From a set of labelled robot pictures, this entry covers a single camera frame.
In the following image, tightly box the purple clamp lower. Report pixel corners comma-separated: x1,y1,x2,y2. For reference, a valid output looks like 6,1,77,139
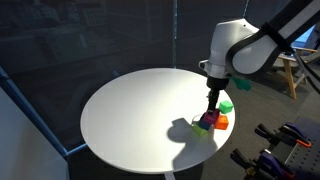
230,149,296,180

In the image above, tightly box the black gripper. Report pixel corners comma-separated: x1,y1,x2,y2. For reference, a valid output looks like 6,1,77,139
206,76,229,114

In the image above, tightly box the yellow-green block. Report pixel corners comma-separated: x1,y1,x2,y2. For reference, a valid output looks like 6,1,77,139
192,124,208,136

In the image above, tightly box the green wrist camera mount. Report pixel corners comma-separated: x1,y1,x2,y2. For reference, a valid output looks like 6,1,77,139
231,77,252,91

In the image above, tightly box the pink block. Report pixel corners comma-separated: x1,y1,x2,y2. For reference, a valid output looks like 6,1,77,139
202,109,220,125

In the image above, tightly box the perforated metal plate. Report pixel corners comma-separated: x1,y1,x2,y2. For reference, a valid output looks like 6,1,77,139
285,129,320,179

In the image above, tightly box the round white table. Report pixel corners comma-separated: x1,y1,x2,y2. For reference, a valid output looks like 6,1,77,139
80,68,235,180

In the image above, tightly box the orange block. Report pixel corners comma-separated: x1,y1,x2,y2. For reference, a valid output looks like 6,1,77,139
215,115,229,130

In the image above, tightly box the purple clamp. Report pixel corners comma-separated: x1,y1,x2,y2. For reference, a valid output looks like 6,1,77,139
230,149,296,180
255,122,312,148

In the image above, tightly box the wooden chair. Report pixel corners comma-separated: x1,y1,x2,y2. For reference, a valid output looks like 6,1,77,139
272,47,320,99

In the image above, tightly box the purple clamp upper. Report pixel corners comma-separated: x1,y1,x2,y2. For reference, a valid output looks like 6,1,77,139
255,122,312,148

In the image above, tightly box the green block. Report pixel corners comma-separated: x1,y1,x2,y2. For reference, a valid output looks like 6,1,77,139
219,101,234,114

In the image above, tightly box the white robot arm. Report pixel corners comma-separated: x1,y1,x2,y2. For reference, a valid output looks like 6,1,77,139
199,0,320,112

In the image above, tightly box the blue block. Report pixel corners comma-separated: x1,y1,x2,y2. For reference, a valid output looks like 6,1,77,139
197,120,212,131

